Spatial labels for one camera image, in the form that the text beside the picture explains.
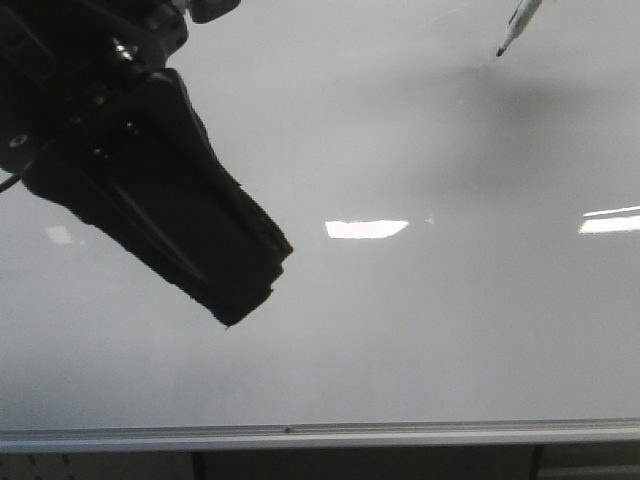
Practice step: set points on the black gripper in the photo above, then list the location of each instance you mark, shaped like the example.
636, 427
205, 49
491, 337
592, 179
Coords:
76, 74

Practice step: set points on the dark panel below whiteboard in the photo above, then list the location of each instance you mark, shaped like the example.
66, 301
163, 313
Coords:
448, 462

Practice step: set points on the white whiteboard with aluminium frame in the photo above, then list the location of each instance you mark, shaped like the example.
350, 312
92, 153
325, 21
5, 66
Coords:
465, 232

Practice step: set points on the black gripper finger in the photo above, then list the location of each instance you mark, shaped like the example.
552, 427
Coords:
144, 172

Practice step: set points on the white black whiteboard marker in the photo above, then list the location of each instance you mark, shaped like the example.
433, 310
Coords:
518, 22

